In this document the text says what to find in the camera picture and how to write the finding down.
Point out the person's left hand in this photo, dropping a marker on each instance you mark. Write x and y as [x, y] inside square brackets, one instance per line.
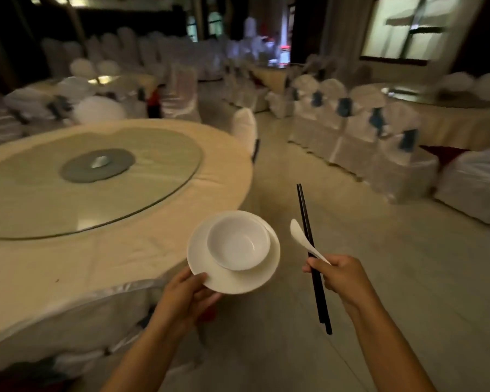
[179, 300]

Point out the person's right hand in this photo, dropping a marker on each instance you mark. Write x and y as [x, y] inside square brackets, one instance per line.
[343, 277]

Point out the person's left thumb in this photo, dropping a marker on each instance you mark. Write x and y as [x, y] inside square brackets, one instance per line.
[194, 278]

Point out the person's right fingers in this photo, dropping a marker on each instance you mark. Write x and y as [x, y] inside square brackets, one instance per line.
[316, 270]

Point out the black chopstick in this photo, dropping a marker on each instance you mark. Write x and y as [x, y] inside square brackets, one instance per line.
[327, 323]
[317, 300]

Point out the white ceramic spoon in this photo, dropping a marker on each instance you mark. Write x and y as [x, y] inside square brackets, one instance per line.
[299, 237]

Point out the white round plate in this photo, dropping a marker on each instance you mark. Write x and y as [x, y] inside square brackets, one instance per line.
[237, 282]

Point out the person's right forearm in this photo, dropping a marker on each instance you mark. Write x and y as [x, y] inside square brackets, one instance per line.
[384, 342]

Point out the person's left forearm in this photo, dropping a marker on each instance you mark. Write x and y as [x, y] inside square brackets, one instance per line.
[147, 359]

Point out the white ceramic bowl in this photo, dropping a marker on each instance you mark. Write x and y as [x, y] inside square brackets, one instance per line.
[239, 245]

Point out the round table with cream cloth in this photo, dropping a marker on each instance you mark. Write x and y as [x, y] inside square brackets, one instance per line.
[122, 83]
[106, 263]
[453, 122]

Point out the round glass turntable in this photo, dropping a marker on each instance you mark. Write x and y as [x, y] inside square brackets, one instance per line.
[147, 191]
[433, 97]

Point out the satin white covered chair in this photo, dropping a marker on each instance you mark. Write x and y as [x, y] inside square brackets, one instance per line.
[65, 318]

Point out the row of white covered chairs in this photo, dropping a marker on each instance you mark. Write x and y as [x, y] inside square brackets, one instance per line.
[351, 134]

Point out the small white turntable cap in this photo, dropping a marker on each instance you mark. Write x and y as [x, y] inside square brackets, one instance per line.
[100, 162]

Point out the grey turntable base disc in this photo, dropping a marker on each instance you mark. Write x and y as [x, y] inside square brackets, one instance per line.
[81, 171]

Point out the dark red cloth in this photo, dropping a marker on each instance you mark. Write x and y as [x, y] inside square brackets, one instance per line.
[445, 153]

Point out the grey curtain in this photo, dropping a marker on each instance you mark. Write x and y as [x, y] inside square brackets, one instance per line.
[343, 28]

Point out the large window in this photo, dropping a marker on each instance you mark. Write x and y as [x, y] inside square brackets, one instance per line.
[412, 24]

